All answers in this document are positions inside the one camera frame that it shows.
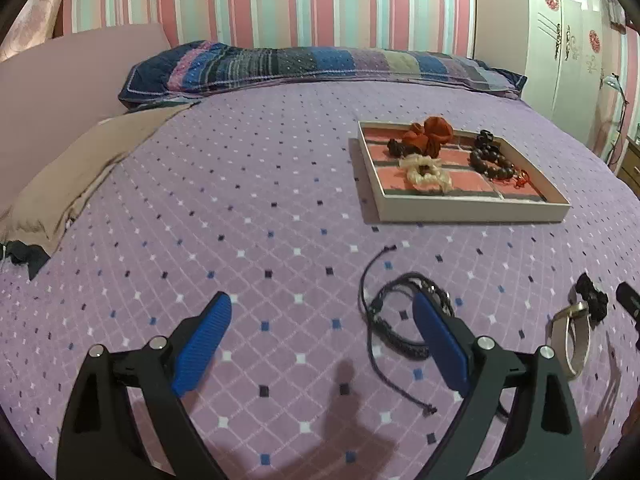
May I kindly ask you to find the white wristwatch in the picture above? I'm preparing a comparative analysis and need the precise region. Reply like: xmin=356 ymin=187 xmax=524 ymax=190
xmin=550 ymin=301 xmax=591 ymax=380

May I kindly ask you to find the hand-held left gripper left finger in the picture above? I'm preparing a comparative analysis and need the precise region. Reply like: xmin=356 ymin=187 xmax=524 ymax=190
xmin=55 ymin=291 xmax=233 ymax=480

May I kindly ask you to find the pink floral curtain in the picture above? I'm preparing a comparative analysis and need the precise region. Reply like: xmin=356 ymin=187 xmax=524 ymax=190
xmin=0 ymin=0 xmax=76 ymax=61

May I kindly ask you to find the dark cloth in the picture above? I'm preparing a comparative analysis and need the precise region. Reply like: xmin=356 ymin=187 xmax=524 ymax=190
xmin=0 ymin=240 xmax=51 ymax=281

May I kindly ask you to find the striped patchwork pillow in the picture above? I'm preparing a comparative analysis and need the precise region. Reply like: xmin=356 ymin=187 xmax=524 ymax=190
xmin=118 ymin=40 xmax=528 ymax=109

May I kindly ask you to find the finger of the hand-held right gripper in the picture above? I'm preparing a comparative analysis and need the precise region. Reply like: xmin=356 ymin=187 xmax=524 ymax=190
xmin=616 ymin=282 xmax=640 ymax=328

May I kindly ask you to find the pink headboard cushion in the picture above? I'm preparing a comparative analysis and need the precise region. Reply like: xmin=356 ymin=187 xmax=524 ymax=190
xmin=0 ymin=22 xmax=173 ymax=211

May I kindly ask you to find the tan folded blanket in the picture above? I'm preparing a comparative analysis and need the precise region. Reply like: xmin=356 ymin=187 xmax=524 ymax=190
xmin=0 ymin=102 xmax=201 ymax=256

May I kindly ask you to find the brown wooden bead bracelet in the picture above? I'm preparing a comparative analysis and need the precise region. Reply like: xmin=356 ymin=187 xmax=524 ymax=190
xmin=469 ymin=141 xmax=516 ymax=181

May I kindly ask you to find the brick pattern jewelry tray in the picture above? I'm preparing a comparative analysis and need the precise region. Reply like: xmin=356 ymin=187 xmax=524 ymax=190
xmin=356 ymin=120 xmax=572 ymax=223

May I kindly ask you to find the desk lamp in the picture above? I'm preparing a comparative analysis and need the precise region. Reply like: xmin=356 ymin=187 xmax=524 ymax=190
xmin=600 ymin=74 xmax=631 ymax=161

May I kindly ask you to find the black flower hair clip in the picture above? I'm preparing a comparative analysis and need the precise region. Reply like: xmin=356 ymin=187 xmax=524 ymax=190
xmin=575 ymin=274 xmax=608 ymax=321

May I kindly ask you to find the purple diamond bedspread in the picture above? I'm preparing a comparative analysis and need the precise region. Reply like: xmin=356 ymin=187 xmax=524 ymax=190
xmin=0 ymin=82 xmax=640 ymax=480

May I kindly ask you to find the orange scrunchie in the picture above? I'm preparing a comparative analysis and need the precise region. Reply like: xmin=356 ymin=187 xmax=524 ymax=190
xmin=402 ymin=116 xmax=455 ymax=157

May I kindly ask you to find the cream scrunchie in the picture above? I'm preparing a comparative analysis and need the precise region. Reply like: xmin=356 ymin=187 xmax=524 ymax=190
xmin=398 ymin=154 xmax=451 ymax=193

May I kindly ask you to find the wooden nightstand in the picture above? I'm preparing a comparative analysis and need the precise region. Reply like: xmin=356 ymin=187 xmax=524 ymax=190
xmin=615 ymin=137 xmax=640 ymax=196

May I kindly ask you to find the white wardrobe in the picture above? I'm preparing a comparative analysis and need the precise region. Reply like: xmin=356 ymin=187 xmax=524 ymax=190
xmin=525 ymin=0 xmax=626 ymax=153

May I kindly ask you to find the black cord bracelet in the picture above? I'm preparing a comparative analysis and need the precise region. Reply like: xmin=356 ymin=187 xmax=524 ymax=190
xmin=359 ymin=245 xmax=456 ymax=417

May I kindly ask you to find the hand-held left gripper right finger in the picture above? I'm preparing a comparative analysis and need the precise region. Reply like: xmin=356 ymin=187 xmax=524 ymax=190
xmin=412 ymin=291 xmax=588 ymax=480

